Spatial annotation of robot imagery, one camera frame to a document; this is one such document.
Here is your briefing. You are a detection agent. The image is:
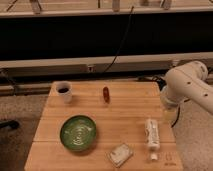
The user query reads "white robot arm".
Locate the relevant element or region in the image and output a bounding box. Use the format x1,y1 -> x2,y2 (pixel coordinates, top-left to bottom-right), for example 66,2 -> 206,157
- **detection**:
160,61 -> 213,125

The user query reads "white tube bottle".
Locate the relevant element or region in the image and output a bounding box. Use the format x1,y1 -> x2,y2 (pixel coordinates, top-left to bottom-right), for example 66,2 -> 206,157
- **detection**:
145,119 -> 160,161

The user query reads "white cup with dark liquid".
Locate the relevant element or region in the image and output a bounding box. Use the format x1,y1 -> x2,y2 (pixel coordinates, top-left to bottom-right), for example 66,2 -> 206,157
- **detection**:
56,81 -> 72,103

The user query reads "small white packet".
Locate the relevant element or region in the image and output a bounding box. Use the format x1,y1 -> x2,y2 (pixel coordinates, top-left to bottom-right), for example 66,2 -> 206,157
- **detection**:
108,143 -> 133,167

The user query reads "black object at left edge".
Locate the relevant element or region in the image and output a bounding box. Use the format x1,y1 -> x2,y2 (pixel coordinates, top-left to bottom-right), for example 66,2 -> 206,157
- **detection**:
0,120 -> 19,129

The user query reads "green ceramic bowl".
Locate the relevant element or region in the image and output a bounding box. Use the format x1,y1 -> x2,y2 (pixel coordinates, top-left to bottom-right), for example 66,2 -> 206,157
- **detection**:
60,115 -> 97,152

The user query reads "black hanging cable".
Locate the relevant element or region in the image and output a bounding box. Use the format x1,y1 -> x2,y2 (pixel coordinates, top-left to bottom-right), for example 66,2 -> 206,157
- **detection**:
102,5 -> 135,74

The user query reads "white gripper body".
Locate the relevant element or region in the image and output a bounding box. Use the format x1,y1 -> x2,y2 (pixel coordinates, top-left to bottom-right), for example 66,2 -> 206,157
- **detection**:
163,107 -> 178,124

